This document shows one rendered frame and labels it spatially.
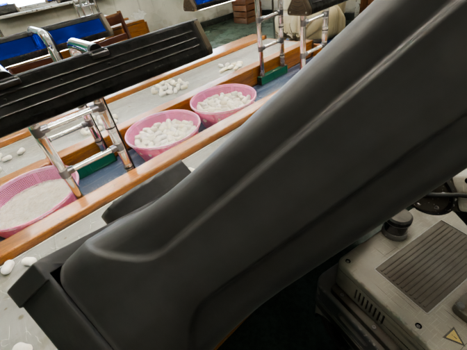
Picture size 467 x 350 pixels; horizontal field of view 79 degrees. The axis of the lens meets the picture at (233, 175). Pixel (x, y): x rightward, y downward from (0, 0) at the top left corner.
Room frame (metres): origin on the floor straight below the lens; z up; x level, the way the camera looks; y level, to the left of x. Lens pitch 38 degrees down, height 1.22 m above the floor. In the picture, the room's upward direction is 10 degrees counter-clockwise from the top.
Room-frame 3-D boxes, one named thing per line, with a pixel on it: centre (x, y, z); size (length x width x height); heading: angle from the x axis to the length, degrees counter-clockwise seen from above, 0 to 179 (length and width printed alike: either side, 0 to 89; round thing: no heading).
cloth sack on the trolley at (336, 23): (3.63, -1.24, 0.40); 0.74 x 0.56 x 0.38; 125
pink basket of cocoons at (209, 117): (1.07, -0.01, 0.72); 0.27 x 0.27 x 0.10
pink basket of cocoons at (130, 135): (0.91, 0.21, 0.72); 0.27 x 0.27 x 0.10
